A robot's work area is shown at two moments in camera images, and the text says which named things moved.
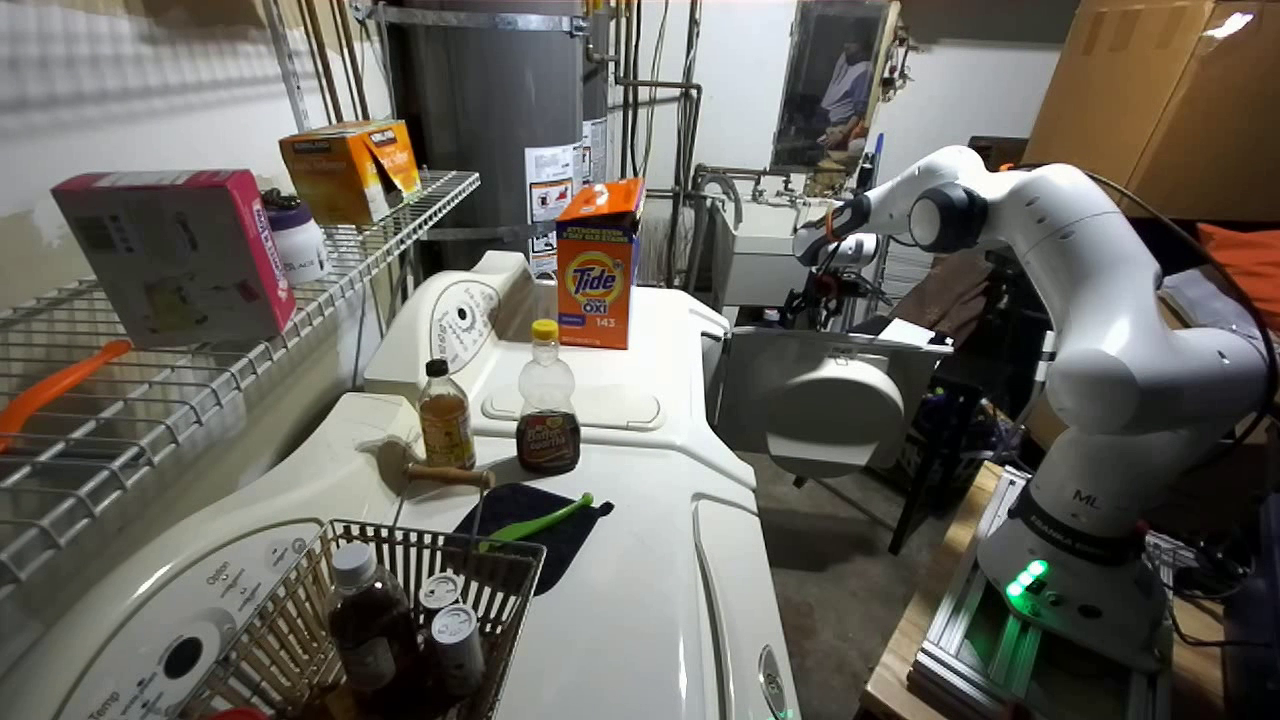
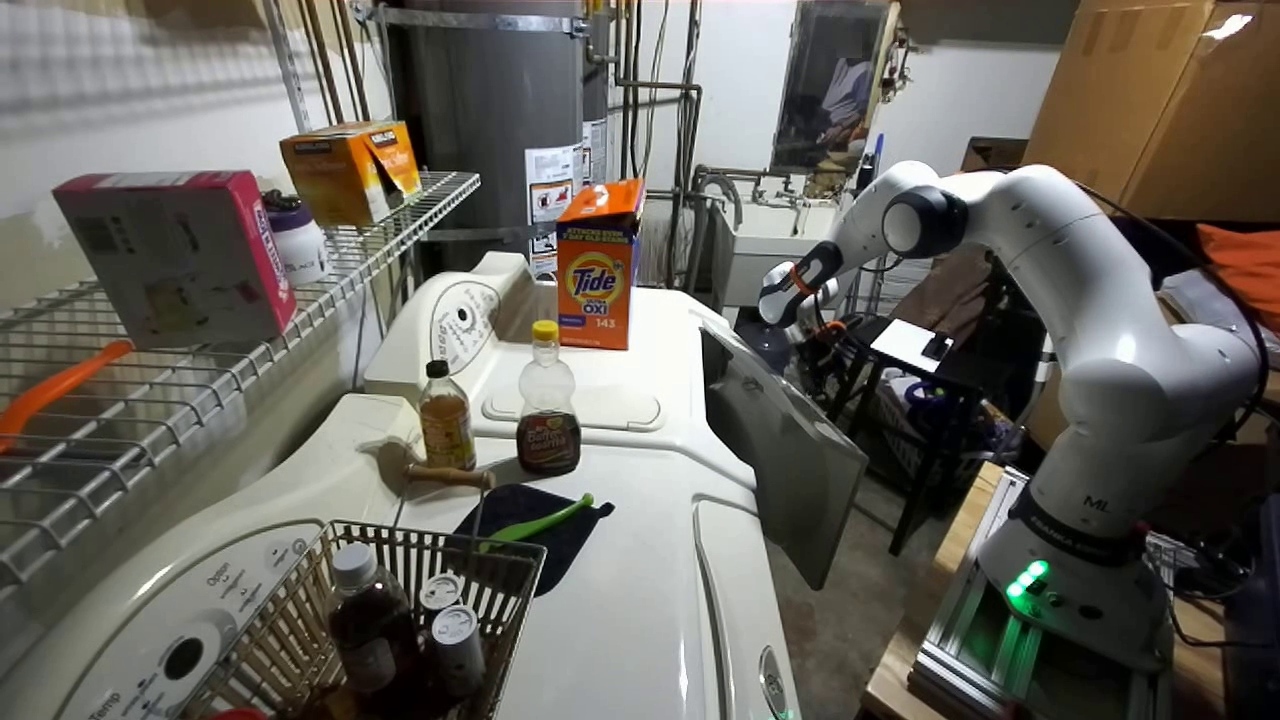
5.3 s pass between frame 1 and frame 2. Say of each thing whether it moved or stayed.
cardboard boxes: stayed
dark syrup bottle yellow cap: stayed
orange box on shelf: stayed
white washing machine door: moved
